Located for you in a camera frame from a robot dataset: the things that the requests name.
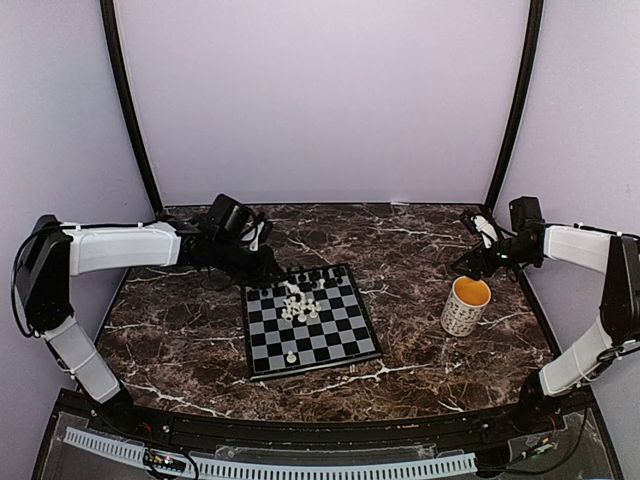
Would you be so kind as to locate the white chess pawn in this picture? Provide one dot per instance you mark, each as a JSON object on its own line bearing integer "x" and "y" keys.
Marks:
{"x": 289, "y": 357}

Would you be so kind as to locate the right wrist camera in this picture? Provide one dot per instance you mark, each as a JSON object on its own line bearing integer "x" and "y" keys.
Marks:
{"x": 477, "y": 223}

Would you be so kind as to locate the white chess piece pile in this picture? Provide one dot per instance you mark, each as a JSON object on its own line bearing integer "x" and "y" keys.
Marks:
{"x": 300, "y": 309}

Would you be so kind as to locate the black grey chessboard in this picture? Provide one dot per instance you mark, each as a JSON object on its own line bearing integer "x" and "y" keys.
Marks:
{"x": 342, "y": 335}

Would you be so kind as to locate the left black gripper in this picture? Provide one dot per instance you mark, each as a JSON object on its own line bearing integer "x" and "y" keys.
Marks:
{"x": 263, "y": 271}

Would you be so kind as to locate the right black frame post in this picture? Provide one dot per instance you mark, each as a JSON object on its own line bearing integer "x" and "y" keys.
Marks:
{"x": 521, "y": 89}

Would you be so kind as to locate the white patterned mug yellow inside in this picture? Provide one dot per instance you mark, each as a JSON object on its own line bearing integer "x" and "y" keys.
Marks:
{"x": 465, "y": 306}

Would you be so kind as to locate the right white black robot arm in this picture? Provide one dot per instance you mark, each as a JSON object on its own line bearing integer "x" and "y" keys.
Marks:
{"x": 589, "y": 273}

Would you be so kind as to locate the left black frame post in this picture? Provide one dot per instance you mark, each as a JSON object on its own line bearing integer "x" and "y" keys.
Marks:
{"x": 118, "y": 67}

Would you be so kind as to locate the black frame post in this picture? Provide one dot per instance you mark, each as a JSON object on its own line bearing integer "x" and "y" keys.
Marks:
{"x": 118, "y": 67}
{"x": 521, "y": 89}

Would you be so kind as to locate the black front rail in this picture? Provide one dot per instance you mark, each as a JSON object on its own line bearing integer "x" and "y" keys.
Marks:
{"x": 487, "y": 429}

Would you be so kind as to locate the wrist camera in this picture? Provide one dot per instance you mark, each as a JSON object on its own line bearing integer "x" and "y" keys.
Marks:
{"x": 477, "y": 223}
{"x": 257, "y": 233}

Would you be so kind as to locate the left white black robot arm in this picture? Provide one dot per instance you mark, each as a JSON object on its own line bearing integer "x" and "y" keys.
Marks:
{"x": 229, "y": 237}

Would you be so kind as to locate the white slotted cable duct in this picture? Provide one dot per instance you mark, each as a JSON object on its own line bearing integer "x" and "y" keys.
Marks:
{"x": 174, "y": 465}

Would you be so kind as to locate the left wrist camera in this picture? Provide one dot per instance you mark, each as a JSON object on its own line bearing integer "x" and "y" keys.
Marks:
{"x": 257, "y": 233}

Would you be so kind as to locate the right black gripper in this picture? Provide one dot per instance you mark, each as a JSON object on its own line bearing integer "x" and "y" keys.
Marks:
{"x": 476, "y": 255}

